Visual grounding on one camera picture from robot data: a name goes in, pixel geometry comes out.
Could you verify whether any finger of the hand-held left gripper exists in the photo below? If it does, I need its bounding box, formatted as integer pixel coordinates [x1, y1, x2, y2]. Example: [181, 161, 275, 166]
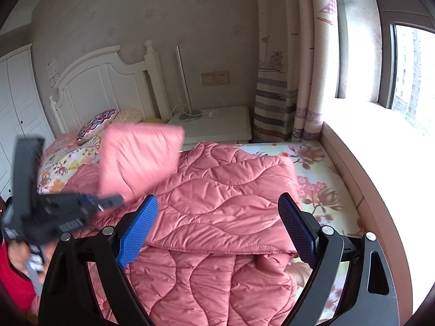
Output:
[80, 193, 125, 216]

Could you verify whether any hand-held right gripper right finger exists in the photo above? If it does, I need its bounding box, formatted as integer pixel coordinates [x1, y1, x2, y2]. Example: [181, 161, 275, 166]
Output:
[278, 193, 400, 326]

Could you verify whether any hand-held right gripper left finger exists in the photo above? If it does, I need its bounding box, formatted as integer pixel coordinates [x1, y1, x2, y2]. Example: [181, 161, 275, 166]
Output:
[37, 195, 160, 326]

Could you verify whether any pink quilt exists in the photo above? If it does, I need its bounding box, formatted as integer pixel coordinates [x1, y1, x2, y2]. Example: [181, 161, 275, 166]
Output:
[66, 122, 301, 326]

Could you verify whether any person's left forearm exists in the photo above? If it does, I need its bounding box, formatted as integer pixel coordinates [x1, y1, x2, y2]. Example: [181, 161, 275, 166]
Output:
[0, 241, 38, 313]

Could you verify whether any floral bed sheet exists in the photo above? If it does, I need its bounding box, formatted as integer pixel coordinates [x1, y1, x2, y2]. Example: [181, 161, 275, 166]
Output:
[36, 131, 366, 326]

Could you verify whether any patterned round pillow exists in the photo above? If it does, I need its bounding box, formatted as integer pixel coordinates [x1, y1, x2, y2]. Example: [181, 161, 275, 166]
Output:
[76, 109, 118, 145]

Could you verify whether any pale yellow floral pillow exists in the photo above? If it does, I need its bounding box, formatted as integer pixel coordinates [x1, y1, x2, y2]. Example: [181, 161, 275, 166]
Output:
[116, 109, 141, 124]

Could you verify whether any beige window sill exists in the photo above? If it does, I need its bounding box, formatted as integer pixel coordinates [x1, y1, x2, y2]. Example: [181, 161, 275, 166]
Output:
[319, 102, 435, 279]

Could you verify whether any white wardrobe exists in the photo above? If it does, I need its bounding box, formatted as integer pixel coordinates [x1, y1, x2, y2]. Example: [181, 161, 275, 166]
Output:
[0, 46, 55, 198]

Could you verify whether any white wooden headboard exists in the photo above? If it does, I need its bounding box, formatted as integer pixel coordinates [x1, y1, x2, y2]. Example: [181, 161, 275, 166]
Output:
[49, 39, 170, 133]

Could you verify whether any white nightstand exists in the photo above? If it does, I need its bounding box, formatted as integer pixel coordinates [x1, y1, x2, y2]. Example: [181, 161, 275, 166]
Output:
[166, 105, 253, 152]

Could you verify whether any white pole lamp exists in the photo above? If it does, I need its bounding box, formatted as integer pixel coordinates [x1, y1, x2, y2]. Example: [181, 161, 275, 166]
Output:
[175, 46, 201, 122]

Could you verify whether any printed striped curtain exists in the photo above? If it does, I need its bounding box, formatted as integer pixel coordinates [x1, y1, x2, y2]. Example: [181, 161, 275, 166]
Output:
[255, 0, 338, 143]

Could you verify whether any dark framed window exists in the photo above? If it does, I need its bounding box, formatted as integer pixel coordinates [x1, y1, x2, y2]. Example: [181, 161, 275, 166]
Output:
[335, 0, 435, 136]

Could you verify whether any beige wall socket panel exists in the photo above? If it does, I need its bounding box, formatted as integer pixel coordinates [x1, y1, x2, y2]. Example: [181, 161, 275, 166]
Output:
[200, 71, 229, 86]

